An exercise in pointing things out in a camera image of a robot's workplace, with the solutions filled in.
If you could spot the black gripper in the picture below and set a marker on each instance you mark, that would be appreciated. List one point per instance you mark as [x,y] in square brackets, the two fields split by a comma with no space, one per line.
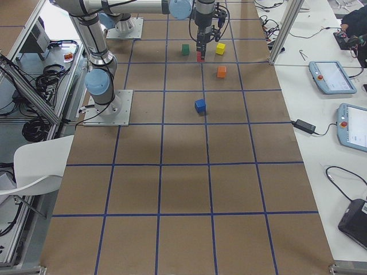
[202,22]

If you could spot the red block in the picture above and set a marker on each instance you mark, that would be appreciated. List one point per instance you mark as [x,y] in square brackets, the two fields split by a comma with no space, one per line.
[200,58]

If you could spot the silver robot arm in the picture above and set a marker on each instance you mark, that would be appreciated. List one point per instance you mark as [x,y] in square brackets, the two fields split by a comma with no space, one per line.
[86,16]

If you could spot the green block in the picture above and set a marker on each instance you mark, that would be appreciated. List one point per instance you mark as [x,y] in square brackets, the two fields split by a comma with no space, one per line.
[185,49]

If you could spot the yellow block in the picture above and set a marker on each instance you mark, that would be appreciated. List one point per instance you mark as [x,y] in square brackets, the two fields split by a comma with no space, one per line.
[220,49]

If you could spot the orange block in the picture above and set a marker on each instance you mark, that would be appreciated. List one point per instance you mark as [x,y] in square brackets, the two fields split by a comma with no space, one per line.
[221,72]

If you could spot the blue block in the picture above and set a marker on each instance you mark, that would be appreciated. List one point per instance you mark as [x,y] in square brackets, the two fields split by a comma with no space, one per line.
[200,105]

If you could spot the black power adapter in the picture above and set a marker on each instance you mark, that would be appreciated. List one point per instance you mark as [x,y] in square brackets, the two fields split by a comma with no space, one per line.
[303,126]

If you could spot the upper teach pendant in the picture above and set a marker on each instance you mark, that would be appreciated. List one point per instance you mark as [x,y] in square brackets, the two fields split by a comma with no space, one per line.
[330,78]

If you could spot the teach pendant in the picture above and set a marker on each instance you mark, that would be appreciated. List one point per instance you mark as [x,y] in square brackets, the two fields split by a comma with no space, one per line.
[351,126]
[330,78]

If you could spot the grey control box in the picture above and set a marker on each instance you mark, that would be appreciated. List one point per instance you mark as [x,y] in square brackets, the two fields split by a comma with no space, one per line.
[37,41]

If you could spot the lower teach pendant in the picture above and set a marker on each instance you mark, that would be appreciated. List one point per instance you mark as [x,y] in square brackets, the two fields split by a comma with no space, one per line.
[351,126]

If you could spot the white chair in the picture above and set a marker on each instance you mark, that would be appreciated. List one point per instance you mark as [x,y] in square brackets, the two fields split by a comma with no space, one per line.
[39,167]

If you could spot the black device on table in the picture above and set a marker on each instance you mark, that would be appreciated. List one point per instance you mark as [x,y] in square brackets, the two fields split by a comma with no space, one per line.
[353,222]

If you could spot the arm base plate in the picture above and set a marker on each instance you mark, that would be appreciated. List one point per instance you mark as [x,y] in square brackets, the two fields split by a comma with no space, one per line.
[117,113]
[129,29]

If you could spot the aluminium frame post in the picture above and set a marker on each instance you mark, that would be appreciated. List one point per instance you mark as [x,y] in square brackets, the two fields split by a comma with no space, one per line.
[286,23]

